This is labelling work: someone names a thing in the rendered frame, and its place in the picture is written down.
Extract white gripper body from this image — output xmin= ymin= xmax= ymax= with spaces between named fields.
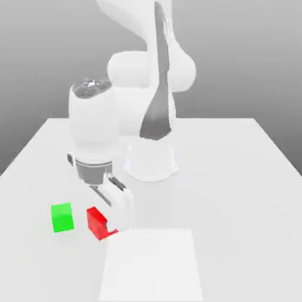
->
xmin=88 ymin=180 xmax=136 ymax=228

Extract small red cube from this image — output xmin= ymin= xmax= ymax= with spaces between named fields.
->
xmin=86 ymin=206 xmax=119 ymax=241

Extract small green cube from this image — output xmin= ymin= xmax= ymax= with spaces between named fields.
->
xmin=50 ymin=202 xmax=75 ymax=234

